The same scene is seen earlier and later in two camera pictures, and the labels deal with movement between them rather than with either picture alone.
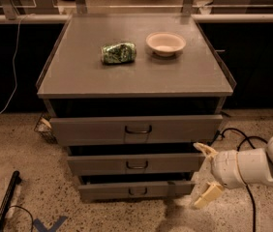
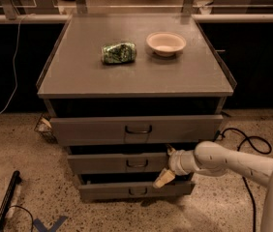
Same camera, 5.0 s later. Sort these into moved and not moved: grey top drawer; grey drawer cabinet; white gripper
Moved: white gripper
Not moved: grey top drawer; grey drawer cabinet
